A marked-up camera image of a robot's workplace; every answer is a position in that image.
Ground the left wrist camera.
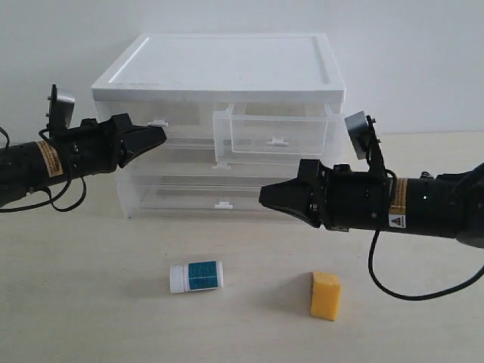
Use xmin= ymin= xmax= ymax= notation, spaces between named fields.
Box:
xmin=46 ymin=84 xmax=75 ymax=137

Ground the yellow sponge block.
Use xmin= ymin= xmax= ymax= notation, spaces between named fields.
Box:
xmin=310 ymin=271 xmax=342 ymax=321

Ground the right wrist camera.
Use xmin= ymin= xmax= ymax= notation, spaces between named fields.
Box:
xmin=344 ymin=111 xmax=386 ymax=175

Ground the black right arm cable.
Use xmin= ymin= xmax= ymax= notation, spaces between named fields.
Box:
xmin=368 ymin=226 xmax=484 ymax=302

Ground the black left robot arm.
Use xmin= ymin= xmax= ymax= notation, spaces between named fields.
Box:
xmin=1 ymin=113 xmax=166 ymax=206

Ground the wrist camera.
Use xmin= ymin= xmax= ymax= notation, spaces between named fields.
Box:
xmin=344 ymin=111 xmax=386 ymax=175
xmin=46 ymin=84 xmax=75 ymax=137

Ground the white plastic drawer cabinet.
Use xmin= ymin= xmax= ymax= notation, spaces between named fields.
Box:
xmin=92 ymin=33 xmax=346 ymax=219

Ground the white bottle teal label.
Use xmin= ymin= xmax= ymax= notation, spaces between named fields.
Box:
xmin=169 ymin=260 xmax=224 ymax=293

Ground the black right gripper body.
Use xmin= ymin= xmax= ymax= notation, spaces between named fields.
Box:
xmin=296 ymin=159 xmax=395 ymax=231

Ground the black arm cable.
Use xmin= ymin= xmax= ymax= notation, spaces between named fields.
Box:
xmin=0 ymin=126 xmax=88 ymax=213
xmin=368 ymin=226 xmax=484 ymax=302

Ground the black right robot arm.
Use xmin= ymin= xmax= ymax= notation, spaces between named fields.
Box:
xmin=259 ymin=160 xmax=483 ymax=248

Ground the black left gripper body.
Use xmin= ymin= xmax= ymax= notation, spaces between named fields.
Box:
xmin=56 ymin=113 xmax=131 ymax=178

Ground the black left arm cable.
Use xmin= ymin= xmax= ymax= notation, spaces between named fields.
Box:
xmin=0 ymin=126 xmax=88 ymax=213

